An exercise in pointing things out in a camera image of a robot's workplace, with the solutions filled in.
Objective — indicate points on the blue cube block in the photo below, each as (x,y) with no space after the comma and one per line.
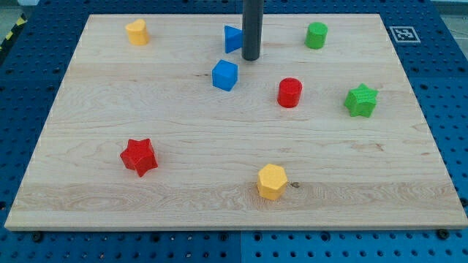
(225,75)

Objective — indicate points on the yellow hexagon block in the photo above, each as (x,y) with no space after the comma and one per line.
(271,181)

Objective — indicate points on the red cylinder block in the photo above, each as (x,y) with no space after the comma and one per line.
(289,93)

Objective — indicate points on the light wooden board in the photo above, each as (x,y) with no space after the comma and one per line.
(344,173)

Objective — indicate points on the blue triangle block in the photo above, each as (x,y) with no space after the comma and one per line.
(233,39)

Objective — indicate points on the red star block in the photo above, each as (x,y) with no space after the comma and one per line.
(139,156)

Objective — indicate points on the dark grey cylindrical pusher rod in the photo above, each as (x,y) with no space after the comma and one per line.
(252,24)

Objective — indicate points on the green cylinder block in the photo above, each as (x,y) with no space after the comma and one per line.
(316,35)

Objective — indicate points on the green star block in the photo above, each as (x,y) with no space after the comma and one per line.
(361,101)

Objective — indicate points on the yellow heart block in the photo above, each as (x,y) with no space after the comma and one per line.
(137,32)

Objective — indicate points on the white fiducial marker tag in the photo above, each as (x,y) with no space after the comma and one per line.
(404,34)

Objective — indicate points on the black bolt front left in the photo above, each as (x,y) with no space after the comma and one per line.
(37,237)

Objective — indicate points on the black bolt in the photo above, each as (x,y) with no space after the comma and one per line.
(37,237)
(443,234)

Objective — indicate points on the black bolt front right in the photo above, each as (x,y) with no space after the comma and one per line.
(443,234)

